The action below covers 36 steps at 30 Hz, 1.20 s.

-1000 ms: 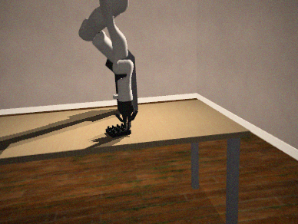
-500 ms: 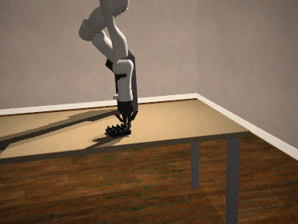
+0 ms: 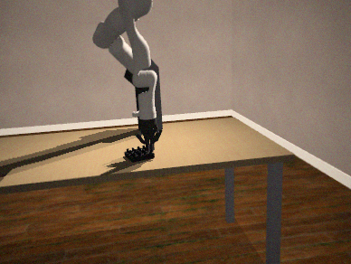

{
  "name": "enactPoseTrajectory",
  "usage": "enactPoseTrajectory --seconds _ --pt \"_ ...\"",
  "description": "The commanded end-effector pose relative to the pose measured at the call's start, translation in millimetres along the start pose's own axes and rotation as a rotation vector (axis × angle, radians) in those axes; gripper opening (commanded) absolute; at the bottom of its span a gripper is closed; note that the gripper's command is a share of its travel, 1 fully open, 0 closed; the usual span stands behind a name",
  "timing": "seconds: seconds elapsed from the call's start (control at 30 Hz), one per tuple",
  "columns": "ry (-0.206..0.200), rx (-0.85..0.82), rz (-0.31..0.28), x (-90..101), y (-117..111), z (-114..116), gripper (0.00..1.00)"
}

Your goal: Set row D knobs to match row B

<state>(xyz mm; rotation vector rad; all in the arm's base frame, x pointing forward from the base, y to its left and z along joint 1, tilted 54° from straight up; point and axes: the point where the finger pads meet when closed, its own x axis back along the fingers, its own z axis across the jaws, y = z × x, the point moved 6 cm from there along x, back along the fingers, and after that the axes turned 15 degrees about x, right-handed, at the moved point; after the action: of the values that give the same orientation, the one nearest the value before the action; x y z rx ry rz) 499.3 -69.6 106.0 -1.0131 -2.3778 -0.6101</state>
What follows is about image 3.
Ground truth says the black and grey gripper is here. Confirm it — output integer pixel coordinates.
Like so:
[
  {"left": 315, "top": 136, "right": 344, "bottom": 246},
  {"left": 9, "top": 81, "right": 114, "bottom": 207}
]
[{"left": 135, "top": 118, "right": 163, "bottom": 153}]

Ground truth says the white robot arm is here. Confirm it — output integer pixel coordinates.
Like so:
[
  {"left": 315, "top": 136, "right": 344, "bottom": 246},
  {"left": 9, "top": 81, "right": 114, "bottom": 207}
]
[{"left": 92, "top": 0, "right": 157, "bottom": 119}]

